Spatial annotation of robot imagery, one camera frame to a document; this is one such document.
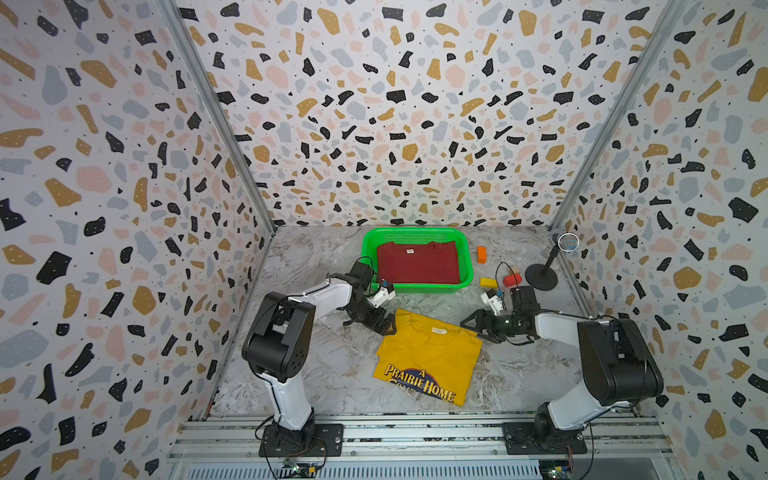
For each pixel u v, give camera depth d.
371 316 0.83
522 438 0.74
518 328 0.74
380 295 0.87
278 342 0.49
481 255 1.13
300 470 0.70
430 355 0.88
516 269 1.07
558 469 0.71
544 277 1.05
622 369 0.46
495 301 0.88
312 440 0.71
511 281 1.03
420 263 1.09
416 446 0.73
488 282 1.06
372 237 1.13
